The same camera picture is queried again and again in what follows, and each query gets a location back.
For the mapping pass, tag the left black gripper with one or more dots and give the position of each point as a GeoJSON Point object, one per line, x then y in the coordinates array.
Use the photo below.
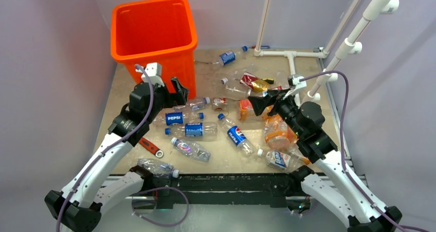
{"type": "Point", "coordinates": [173, 99]}

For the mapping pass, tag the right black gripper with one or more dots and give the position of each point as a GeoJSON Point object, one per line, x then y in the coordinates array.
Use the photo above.
{"type": "Point", "coordinates": [260, 103]}

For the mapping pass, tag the red cap small bottle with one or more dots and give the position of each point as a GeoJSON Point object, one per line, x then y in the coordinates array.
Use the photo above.
{"type": "Point", "coordinates": [223, 104]}

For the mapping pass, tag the orange drink bottle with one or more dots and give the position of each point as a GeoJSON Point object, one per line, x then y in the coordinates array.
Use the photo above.
{"type": "Point", "coordinates": [277, 134]}

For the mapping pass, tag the large Pepsi bottle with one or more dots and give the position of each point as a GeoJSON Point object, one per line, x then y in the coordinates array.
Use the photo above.
{"type": "Point", "coordinates": [236, 135]}

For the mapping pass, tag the white blue label bottle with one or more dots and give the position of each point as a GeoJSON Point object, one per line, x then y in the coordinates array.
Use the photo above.
{"type": "Point", "coordinates": [279, 161]}

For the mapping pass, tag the orange snack pouch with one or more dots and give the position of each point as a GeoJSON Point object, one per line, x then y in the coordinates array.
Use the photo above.
{"type": "Point", "coordinates": [246, 111]}

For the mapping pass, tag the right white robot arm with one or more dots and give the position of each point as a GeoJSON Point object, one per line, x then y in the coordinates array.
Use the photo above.
{"type": "Point", "coordinates": [350, 200]}

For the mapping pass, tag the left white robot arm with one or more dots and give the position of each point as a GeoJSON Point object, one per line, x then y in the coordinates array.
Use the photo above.
{"type": "Point", "coordinates": [80, 205]}

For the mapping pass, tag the orange plastic bin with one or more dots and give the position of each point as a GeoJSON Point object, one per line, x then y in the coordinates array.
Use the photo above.
{"type": "Point", "coordinates": [161, 31]}

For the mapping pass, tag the red gold snack wrapper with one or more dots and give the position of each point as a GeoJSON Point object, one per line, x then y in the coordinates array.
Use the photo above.
{"type": "Point", "coordinates": [256, 84]}

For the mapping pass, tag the small clear bottle white cap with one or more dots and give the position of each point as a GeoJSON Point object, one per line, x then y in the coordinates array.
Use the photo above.
{"type": "Point", "coordinates": [195, 104]}

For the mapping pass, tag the Pepsi label clear bottle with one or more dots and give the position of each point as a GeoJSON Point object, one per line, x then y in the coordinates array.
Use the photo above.
{"type": "Point", "coordinates": [169, 119]}

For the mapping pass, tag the large clear bottle white cap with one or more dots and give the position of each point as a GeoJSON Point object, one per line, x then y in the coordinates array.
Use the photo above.
{"type": "Point", "coordinates": [233, 89]}

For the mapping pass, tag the blue label clear bottle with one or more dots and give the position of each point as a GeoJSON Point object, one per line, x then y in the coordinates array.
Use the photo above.
{"type": "Point", "coordinates": [198, 129]}

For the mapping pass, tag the blue label bottle far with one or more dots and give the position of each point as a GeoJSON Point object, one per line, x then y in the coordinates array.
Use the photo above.
{"type": "Point", "coordinates": [230, 56]}

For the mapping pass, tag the blue cap pen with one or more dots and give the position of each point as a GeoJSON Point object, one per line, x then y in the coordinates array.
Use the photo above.
{"type": "Point", "coordinates": [261, 47]}

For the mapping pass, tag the crushed red blue label bottle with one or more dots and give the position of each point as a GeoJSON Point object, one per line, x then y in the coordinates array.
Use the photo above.
{"type": "Point", "coordinates": [191, 149]}

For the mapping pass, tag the crushed bottle at table edge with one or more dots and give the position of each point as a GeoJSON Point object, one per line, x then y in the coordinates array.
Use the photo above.
{"type": "Point", "coordinates": [158, 168]}

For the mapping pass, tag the white PVC diagonal pole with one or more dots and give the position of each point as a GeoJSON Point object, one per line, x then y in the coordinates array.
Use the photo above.
{"type": "Point", "coordinates": [350, 44]}

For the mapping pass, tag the white PVC pipe frame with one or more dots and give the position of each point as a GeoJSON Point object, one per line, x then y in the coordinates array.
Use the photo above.
{"type": "Point", "coordinates": [298, 23]}

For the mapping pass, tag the red handle adjustable wrench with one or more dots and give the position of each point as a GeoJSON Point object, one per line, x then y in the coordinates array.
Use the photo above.
{"type": "Point", "coordinates": [149, 146]}

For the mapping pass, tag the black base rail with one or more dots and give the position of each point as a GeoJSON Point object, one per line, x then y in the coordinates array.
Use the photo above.
{"type": "Point", "coordinates": [271, 189]}

